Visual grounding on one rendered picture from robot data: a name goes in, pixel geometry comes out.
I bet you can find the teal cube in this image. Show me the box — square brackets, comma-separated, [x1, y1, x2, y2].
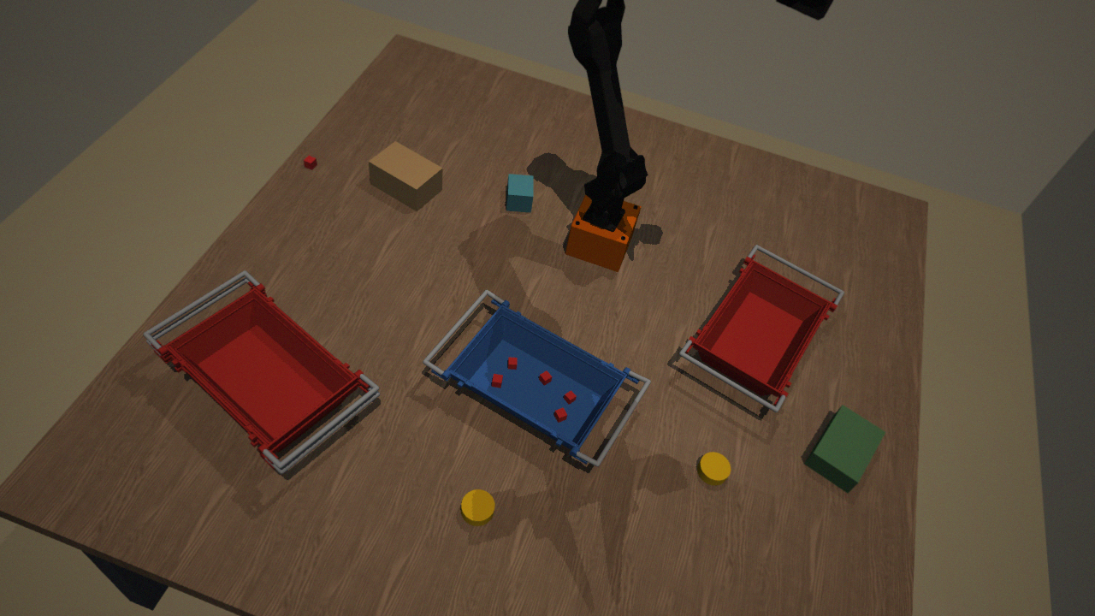
[506, 174, 533, 213]

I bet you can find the yellow short cylinder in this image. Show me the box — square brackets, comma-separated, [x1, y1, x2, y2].
[461, 489, 495, 526]
[698, 452, 731, 486]

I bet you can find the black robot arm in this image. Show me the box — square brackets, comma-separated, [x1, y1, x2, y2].
[568, 0, 648, 232]

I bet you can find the blue plastic tray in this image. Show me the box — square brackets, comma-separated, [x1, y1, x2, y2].
[431, 299, 639, 464]

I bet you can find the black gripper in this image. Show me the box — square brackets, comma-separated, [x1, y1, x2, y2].
[776, 0, 833, 20]

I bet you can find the green block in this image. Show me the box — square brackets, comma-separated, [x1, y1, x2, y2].
[804, 405, 886, 493]

